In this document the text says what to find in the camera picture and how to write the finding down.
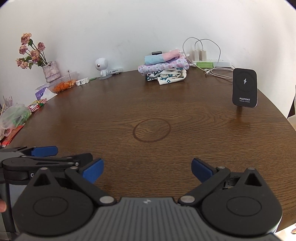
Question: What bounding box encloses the pink blue mesh garment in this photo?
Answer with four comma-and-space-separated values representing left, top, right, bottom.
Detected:
144, 49, 181, 65

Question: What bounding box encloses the person's left hand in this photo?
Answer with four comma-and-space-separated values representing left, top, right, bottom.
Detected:
0, 199, 7, 213

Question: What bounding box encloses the red paper packet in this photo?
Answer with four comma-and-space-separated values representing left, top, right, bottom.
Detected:
1, 125, 24, 148

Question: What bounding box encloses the clear plastic bag with greens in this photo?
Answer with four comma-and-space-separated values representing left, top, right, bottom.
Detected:
1, 104, 32, 139

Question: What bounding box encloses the red checkered snack pack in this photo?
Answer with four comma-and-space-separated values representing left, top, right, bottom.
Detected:
28, 98, 47, 113

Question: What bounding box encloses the purple tissue pack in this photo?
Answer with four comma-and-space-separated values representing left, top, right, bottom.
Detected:
35, 83, 57, 100

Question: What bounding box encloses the clear box of orange fruit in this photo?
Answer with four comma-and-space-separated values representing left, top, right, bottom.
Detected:
48, 71, 79, 94

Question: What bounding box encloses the pink rose bouquet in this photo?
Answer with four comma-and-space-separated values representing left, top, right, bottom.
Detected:
16, 33, 48, 69

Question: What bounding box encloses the white digital clock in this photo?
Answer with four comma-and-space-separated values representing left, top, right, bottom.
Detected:
109, 68, 123, 75

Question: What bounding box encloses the white robot figurine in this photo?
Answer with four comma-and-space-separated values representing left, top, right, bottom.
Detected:
95, 58, 112, 80

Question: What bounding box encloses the folded cream teal-flower cloth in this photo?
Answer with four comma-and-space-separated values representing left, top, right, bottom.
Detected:
146, 68, 187, 85

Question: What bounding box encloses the green sponge pack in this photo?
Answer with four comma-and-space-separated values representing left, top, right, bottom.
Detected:
196, 61, 214, 69

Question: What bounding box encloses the white power strip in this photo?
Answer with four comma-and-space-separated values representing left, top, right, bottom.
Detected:
192, 60, 232, 68

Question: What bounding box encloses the folded pink floral cloth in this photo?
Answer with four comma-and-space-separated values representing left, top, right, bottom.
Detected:
138, 56, 190, 76

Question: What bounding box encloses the white usb charger right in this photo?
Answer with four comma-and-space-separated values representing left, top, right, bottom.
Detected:
200, 50, 207, 61

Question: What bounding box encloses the white usb charger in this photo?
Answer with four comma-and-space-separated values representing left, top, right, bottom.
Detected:
200, 50, 207, 61
193, 50, 200, 62

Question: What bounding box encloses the white usb charger left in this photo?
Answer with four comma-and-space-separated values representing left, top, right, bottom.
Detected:
193, 50, 200, 62

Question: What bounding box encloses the small black box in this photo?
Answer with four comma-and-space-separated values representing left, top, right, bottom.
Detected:
152, 51, 162, 55

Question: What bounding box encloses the black wireless charger stand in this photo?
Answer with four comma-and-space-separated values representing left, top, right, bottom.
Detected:
232, 68, 258, 108

